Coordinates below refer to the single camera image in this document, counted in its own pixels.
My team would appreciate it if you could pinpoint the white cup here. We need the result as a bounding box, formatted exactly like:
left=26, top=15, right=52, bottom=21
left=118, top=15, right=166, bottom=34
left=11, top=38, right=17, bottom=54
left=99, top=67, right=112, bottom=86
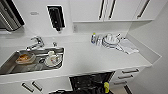
left=47, top=50, right=57, bottom=65

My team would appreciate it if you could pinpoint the clear container with orange food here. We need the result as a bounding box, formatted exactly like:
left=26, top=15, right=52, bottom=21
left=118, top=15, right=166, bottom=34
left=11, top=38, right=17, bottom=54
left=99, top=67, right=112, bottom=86
left=15, top=53, right=37, bottom=66

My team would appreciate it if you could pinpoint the small white bottle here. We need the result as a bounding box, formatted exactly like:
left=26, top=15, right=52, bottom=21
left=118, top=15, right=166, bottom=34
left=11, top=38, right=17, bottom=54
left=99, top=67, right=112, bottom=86
left=95, top=35, right=102, bottom=47

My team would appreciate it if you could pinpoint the narrow white drawer unit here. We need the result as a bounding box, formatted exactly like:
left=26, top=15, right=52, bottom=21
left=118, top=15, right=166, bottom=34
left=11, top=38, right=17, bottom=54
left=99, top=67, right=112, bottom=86
left=109, top=64, right=148, bottom=94

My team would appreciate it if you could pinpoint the stack of white dishes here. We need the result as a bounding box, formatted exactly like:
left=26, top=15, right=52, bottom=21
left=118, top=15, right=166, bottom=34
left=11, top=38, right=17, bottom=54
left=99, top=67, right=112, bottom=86
left=101, top=32, right=123, bottom=50

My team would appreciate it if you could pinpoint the stainless steel dishwasher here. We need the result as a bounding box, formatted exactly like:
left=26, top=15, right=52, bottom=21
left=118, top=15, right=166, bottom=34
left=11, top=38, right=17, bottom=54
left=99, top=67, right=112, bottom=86
left=67, top=70, right=116, bottom=94

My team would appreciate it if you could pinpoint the chrome sink faucet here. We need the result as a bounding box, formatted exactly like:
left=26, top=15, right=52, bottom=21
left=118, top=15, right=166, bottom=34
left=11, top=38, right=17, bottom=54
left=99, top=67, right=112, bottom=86
left=25, top=35, right=46, bottom=52

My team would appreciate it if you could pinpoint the white plate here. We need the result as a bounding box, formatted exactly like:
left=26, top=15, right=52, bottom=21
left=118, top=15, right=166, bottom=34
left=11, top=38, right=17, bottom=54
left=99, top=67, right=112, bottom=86
left=44, top=53, right=63, bottom=67

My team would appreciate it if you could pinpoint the white under-sink cabinet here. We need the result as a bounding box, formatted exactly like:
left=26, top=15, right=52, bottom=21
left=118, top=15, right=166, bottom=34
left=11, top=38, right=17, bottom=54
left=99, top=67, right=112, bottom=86
left=0, top=75, right=73, bottom=94

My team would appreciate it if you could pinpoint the black wall soap dispenser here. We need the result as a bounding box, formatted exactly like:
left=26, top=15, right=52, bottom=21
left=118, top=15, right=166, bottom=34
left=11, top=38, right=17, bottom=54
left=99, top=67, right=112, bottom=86
left=46, top=4, right=67, bottom=34

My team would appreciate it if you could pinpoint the stainless steel sink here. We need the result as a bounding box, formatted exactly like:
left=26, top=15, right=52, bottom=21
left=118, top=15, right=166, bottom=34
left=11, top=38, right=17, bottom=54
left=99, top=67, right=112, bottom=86
left=0, top=46, right=66, bottom=76

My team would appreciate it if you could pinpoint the blue and white bottle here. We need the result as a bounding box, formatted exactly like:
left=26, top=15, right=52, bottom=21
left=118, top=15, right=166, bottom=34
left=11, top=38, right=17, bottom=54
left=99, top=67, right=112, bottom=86
left=90, top=32, right=98, bottom=45

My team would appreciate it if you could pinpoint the white three-door wall cabinet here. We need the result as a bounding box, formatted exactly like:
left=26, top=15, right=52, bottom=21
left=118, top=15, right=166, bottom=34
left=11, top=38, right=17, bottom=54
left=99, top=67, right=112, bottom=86
left=68, top=0, right=168, bottom=24

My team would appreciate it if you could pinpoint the small yellow cup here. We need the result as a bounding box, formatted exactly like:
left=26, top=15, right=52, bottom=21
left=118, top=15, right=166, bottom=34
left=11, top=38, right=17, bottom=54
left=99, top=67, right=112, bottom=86
left=102, top=81, right=111, bottom=94

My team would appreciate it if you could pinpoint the small wall label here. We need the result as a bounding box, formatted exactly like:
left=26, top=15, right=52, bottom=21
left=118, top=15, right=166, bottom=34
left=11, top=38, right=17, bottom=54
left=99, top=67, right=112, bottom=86
left=29, top=11, right=40, bottom=16

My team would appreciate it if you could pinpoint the small chrome sink pump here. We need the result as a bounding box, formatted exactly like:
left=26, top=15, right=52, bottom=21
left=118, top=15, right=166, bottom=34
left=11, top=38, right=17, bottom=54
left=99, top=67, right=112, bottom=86
left=51, top=41, right=58, bottom=48

